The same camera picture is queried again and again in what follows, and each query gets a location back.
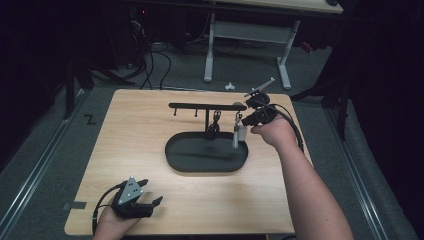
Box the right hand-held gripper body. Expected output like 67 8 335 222
244 77 280 126

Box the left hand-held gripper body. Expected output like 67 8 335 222
111 176 153 220

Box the white car key with strap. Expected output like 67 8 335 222
232 111 249 150

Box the black car key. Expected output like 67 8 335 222
205 110 223 141

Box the black key stand with tray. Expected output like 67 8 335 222
164 101 250 174

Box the person's right hand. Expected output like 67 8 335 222
250 114 299 151

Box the person's left hand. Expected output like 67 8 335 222
92 207 143 240

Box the black tripod stand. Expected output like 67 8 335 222
62 54 136 121
289 0 358 142

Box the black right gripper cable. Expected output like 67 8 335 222
264 103 305 154

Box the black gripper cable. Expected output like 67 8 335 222
91 184 123 235
264 103 305 154

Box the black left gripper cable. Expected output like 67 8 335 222
91 184 123 235

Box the white desk frame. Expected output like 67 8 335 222
202 0 344 92

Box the black floor cable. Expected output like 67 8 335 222
128 39 155 90
153 49 173 91

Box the metal floor rail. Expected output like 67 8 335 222
0 89 92 232
324 107 392 240

